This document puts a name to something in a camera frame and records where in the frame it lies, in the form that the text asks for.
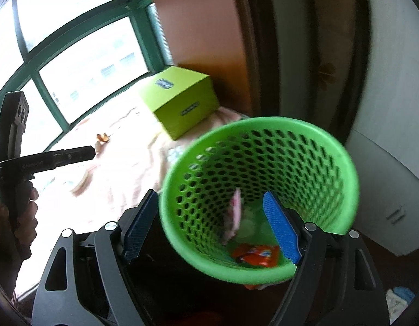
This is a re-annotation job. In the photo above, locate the brown wooden panel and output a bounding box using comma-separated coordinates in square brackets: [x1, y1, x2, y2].
[146, 0, 274, 118]

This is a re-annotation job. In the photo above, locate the green window frame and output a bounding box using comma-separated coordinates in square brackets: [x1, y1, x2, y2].
[0, 0, 174, 157]

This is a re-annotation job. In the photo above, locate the green cardboard box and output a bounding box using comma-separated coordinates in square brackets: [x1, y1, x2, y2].
[139, 66, 220, 141]

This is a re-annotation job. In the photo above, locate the brown flowered curtain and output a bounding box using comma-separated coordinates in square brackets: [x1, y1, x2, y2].
[274, 0, 373, 146]

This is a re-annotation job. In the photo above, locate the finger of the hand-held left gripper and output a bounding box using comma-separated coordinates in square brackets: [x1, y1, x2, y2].
[34, 145, 96, 174]

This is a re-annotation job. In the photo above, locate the person's left hand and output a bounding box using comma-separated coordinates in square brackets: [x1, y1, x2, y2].
[0, 187, 39, 262]

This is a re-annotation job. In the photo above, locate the blue white cloth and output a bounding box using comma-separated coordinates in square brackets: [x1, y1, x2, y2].
[386, 287, 417, 325]

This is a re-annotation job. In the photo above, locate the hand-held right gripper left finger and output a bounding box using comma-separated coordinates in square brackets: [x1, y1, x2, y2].
[32, 189, 159, 326]

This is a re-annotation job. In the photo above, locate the green perforated plastic basket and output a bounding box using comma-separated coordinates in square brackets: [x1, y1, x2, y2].
[159, 117, 360, 285]

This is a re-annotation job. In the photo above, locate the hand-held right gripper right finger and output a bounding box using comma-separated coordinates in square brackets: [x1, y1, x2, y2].
[263, 191, 390, 326]

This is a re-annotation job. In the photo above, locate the pink printed blanket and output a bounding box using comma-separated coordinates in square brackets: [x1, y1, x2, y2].
[12, 106, 252, 296]

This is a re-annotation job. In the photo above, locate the white cabinet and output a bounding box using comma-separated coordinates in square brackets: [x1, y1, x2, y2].
[345, 0, 419, 257]

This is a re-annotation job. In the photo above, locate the orange sausage wrapper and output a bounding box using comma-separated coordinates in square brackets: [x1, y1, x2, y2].
[231, 244, 281, 269]

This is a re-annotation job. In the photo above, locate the pink snack packet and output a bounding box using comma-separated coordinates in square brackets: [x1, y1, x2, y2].
[221, 187, 243, 245]

